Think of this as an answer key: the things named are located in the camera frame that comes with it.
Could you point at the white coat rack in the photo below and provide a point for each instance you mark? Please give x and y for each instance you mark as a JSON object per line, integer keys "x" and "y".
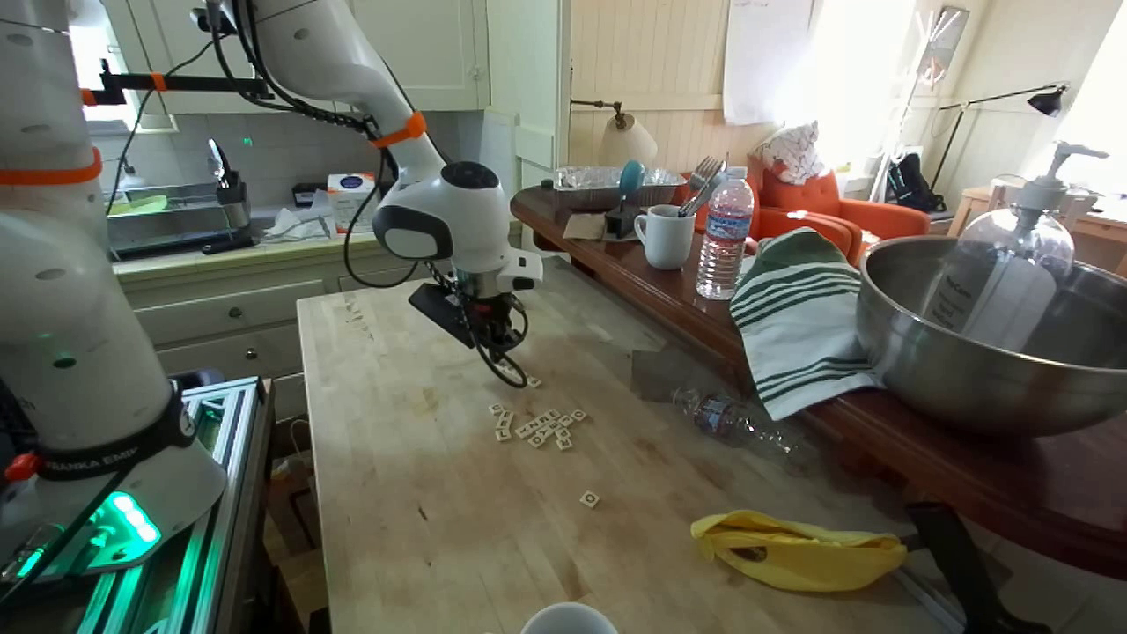
{"x": 907, "y": 97}

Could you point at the black clamp bar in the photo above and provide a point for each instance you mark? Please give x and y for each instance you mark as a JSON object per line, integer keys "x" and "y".
{"x": 194, "y": 84}

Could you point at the green striped white towel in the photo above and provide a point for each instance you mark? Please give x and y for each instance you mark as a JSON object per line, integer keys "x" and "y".
{"x": 797, "y": 326}

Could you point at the white paper sheet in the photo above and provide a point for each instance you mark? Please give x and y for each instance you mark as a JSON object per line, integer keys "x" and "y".
{"x": 766, "y": 62}

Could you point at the light wooden desk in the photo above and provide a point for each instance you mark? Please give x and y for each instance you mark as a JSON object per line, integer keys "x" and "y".
{"x": 1101, "y": 233}

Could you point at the white carton box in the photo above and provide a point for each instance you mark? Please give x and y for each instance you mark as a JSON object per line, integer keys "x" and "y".
{"x": 350, "y": 198}

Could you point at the brown card piece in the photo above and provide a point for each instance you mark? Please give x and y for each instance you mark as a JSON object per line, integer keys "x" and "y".
{"x": 584, "y": 226}

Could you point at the white lower kitchen cabinet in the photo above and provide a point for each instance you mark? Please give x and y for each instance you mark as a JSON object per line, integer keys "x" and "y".
{"x": 229, "y": 317}

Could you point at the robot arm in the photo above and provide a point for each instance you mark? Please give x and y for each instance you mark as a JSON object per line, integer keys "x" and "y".
{"x": 79, "y": 291}

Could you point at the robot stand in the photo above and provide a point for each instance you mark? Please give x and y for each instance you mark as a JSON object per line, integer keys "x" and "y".
{"x": 224, "y": 493}

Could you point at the orange armchair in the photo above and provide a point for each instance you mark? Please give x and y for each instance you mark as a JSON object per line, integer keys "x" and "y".
{"x": 836, "y": 216}

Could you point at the clear pump soap dispenser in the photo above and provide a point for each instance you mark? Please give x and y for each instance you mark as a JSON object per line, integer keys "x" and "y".
{"x": 1012, "y": 264}

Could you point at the large steel bowl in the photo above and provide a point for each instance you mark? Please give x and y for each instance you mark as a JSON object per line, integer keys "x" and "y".
{"x": 986, "y": 379}

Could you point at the wall lamp with cream shade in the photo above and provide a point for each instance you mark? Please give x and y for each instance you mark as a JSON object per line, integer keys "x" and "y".
{"x": 627, "y": 141}

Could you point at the white mug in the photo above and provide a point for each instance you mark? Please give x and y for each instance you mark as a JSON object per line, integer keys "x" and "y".
{"x": 667, "y": 238}

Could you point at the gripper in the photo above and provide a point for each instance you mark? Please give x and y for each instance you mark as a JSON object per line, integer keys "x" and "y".
{"x": 493, "y": 321}

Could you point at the dark wooden table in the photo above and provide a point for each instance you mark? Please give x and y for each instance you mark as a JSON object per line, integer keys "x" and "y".
{"x": 968, "y": 475}

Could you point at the black floor lamp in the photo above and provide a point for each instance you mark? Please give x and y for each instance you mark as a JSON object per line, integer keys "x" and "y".
{"x": 1048, "y": 101}

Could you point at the bundle of metal forks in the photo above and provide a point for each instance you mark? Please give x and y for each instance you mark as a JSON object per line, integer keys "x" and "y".
{"x": 704, "y": 185}

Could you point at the white cloth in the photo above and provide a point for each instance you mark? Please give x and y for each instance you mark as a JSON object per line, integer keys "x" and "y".
{"x": 298, "y": 227}

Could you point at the crushed clear plastic bottle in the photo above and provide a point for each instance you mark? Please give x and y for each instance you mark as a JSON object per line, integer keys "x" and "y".
{"x": 740, "y": 421}

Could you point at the black utensil holder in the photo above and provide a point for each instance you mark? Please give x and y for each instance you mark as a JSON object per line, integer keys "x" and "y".
{"x": 231, "y": 194}

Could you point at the black bag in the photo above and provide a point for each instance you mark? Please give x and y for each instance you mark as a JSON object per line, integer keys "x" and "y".
{"x": 911, "y": 183}

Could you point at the white upper cabinet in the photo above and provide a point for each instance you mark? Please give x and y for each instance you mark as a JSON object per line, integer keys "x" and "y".
{"x": 431, "y": 53}

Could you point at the yellow fabric pouch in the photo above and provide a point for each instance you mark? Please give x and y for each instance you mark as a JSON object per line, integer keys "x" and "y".
{"x": 810, "y": 555}

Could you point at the teal dish brush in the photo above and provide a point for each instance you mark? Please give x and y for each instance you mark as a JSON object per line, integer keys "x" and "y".
{"x": 629, "y": 180}

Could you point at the row of cream letter tiles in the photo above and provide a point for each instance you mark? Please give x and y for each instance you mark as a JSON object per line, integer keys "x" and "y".
{"x": 546, "y": 429}

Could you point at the upright clear water bottle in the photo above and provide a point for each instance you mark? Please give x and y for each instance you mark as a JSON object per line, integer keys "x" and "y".
{"x": 724, "y": 233}

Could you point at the foil tray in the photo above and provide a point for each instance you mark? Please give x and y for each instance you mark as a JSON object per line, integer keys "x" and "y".
{"x": 599, "y": 180}

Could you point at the white cup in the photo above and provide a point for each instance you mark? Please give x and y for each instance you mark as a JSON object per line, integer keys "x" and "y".
{"x": 568, "y": 621}

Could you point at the patterned white pillow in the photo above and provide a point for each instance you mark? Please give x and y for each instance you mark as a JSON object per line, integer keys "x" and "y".
{"x": 792, "y": 151}

